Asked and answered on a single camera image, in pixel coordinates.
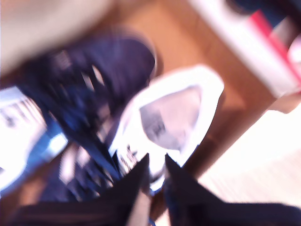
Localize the blue suede shoe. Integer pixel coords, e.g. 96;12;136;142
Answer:
0;35;225;205

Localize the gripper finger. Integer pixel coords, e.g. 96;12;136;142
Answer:
70;153;151;222
164;153;236;225

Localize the red Nike shoebox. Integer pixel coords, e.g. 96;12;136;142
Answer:
189;0;301;113

